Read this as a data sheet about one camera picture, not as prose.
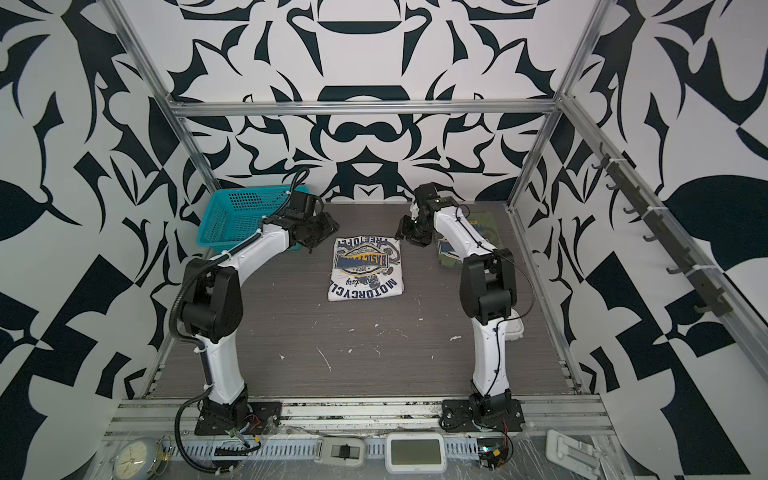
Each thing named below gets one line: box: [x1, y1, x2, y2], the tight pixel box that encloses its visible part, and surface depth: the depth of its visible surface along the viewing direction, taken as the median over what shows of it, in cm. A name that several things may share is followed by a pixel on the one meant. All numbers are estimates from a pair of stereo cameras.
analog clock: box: [112, 437, 157, 480], surface depth 66 cm
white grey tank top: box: [327, 236, 404, 301], surface depth 98 cm
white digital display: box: [385, 432, 447, 475], surface depth 68 cm
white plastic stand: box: [545, 429, 600, 480], surface depth 70 cm
